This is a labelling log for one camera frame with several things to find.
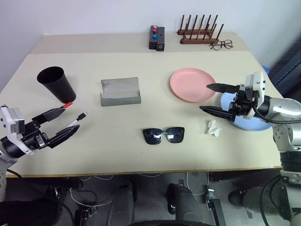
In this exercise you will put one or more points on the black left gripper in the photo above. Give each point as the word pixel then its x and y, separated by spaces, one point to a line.
pixel 35 139

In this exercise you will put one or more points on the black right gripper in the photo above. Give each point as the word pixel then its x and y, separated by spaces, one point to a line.
pixel 242 103

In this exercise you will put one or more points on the black and white marker pen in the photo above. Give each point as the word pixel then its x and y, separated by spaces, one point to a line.
pixel 77 118

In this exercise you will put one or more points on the red capped marker pen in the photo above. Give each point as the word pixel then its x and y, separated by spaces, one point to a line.
pixel 68 104

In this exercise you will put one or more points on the white tissue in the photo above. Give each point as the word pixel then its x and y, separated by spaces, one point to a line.
pixel 213 128

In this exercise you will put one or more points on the black sunglasses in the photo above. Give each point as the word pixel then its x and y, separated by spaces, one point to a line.
pixel 152 136

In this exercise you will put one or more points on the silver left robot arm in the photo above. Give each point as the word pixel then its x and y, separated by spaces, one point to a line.
pixel 2 181

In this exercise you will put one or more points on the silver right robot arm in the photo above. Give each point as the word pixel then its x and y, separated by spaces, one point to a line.
pixel 282 107

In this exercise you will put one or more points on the pink plate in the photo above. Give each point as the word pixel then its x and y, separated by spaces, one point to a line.
pixel 188 84

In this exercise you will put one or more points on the black plastic cup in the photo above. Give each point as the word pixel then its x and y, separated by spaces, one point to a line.
pixel 60 87

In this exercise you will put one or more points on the light blue plate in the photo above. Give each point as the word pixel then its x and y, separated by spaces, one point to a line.
pixel 254 123

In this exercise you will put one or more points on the thin dark framed eyeglasses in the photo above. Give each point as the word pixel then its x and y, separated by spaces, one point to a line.
pixel 227 44

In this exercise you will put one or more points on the brown wooden peg rack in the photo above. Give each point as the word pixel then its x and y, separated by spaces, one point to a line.
pixel 195 41

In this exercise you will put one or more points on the dark striped fabric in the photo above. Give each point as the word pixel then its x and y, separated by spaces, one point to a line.
pixel 287 68

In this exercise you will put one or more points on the plain black box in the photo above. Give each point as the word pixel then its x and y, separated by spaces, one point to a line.
pixel 160 38

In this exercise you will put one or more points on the black box with coloured buttons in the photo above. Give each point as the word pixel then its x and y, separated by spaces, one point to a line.
pixel 152 42

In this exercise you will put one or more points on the dark rounded shape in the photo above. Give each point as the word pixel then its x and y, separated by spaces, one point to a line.
pixel 122 204
pixel 185 207

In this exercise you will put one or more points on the black metal bar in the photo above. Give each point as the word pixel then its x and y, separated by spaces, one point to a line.
pixel 217 212

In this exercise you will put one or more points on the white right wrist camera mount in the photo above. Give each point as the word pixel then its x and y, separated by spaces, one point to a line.
pixel 255 82

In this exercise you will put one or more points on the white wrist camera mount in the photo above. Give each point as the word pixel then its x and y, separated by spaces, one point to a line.
pixel 255 82
pixel 7 120

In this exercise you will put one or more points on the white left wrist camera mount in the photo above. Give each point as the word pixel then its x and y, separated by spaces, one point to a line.
pixel 7 120

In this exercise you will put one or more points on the black table frame beam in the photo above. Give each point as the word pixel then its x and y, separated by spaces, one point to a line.
pixel 244 175
pixel 47 182

